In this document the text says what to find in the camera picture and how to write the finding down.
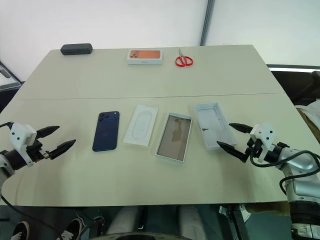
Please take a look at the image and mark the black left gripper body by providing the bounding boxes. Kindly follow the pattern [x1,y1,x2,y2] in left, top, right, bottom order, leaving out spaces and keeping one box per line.
[26,139,51,163]

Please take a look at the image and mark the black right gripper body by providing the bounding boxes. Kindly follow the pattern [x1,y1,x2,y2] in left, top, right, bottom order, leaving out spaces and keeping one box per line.
[244,136,263,160]

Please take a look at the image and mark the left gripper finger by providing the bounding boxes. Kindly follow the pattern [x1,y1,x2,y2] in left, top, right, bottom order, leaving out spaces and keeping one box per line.
[49,139,77,161]
[37,125,61,138]

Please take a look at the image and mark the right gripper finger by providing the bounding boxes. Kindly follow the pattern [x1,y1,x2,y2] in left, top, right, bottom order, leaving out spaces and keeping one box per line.
[216,140,248,164]
[228,122,255,134]

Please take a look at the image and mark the dark blue smartphone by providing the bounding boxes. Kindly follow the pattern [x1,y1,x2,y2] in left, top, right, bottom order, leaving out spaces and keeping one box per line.
[92,110,121,153]
[155,112,193,166]

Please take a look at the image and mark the white moulded insert tray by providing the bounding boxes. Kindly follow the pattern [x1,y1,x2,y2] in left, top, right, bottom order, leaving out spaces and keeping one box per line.
[123,104,160,147]

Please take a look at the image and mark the phone box with orange print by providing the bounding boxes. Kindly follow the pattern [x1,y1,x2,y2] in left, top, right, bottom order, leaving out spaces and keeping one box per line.
[124,49,165,66]

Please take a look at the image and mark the dark blue smartphone in tray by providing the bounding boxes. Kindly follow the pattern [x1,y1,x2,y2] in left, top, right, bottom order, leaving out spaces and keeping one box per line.
[155,112,193,166]

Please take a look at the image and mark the white crumpled cloth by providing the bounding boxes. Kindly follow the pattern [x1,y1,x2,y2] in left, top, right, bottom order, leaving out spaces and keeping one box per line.
[294,99,320,132]

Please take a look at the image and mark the black side furniture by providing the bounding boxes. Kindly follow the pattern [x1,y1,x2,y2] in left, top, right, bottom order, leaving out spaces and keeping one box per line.
[265,64,320,106]

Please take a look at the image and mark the black and white sneaker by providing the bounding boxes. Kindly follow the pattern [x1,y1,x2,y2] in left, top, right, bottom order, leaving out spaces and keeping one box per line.
[59,217,84,240]
[10,220,31,240]

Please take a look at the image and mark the light grey rounded leg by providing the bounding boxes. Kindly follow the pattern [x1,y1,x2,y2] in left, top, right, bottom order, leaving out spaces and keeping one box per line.
[178,204,208,240]
[109,205,144,236]

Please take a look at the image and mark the dark grey oblong case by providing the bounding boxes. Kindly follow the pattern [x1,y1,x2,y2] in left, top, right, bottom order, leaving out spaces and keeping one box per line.
[60,43,94,56]

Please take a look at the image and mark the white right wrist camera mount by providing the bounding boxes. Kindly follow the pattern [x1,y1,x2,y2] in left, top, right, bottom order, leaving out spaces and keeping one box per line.
[249,122,276,164]

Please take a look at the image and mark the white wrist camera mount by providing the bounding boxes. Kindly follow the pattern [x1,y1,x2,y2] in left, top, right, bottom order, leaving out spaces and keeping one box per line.
[249,122,276,164]
[8,122,38,168]

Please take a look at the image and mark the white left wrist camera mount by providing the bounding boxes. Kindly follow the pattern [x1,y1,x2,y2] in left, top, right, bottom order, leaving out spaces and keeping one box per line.
[8,122,38,168]

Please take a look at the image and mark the long thin black cable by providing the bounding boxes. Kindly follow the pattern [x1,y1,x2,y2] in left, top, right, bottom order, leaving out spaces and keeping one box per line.
[0,193,66,240]

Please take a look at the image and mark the glass metal frame rack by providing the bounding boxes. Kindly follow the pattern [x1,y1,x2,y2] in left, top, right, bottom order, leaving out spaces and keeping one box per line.
[0,59,24,95]

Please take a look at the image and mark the metal table leg bracket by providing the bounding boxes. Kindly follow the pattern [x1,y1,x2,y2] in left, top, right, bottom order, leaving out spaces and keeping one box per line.
[219,204,251,240]

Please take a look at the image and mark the red handled scissors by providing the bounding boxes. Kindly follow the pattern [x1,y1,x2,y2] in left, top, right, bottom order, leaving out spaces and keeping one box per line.
[174,48,194,68]

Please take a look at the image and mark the grey vertical post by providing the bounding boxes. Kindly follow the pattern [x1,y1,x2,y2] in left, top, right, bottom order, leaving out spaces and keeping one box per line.
[199,0,217,47]

